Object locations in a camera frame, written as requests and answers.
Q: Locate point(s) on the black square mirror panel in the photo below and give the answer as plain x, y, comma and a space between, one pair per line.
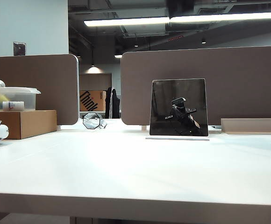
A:
163, 105

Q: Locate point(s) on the octagonal glass container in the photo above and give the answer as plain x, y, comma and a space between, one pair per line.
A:
92, 120

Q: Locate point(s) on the cardboard box with Think print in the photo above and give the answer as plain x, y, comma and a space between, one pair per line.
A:
91, 100

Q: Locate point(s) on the pendant lamp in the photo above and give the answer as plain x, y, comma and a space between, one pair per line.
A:
93, 65

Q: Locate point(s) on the long ceiling light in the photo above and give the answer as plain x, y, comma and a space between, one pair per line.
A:
226, 16
126, 22

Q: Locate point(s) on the brown cardboard box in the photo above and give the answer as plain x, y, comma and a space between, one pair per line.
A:
32, 124

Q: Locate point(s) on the brown desk partition rounded corner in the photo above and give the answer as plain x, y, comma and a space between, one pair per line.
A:
32, 88

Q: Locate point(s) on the clear plastic container with lid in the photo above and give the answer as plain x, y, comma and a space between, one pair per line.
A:
28, 98

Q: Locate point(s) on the wide brown desk partition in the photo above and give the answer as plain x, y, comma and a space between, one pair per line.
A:
243, 81

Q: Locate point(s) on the tan tray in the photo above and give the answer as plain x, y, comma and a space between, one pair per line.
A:
254, 126

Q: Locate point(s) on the small white bottle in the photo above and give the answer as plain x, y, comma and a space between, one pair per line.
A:
12, 105

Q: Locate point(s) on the yellow object in container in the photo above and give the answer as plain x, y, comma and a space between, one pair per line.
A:
2, 96

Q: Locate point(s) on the grey wall plate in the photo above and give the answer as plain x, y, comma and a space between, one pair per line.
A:
19, 48

